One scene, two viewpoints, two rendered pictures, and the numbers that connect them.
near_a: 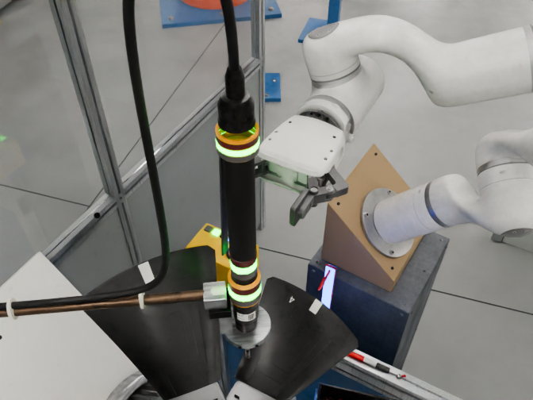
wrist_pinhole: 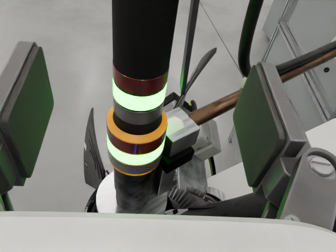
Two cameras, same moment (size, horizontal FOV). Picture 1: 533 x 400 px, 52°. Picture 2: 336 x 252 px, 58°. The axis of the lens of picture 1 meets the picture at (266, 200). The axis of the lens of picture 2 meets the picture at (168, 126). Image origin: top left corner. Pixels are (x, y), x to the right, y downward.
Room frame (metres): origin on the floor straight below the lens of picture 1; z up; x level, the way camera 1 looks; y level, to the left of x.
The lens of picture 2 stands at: (0.56, -0.04, 1.73)
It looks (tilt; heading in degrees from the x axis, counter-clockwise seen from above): 48 degrees down; 142
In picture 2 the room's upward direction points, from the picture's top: 10 degrees clockwise
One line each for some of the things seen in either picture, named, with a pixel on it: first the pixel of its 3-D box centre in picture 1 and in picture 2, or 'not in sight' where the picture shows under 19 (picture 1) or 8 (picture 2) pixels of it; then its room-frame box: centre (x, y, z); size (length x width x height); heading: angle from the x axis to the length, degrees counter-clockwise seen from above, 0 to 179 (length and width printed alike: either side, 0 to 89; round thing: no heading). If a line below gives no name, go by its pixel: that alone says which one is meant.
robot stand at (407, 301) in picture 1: (360, 336); not in sight; (0.99, -0.32, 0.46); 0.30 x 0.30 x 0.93; 57
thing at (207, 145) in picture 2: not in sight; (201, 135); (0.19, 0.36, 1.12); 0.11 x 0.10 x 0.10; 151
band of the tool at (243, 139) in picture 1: (237, 140); not in sight; (0.43, 0.03, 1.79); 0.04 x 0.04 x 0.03
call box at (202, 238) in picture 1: (223, 259); not in sight; (0.89, 0.11, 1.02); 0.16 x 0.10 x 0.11; 61
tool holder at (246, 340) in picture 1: (238, 309); (142, 171); (0.43, 0.04, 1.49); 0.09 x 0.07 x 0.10; 96
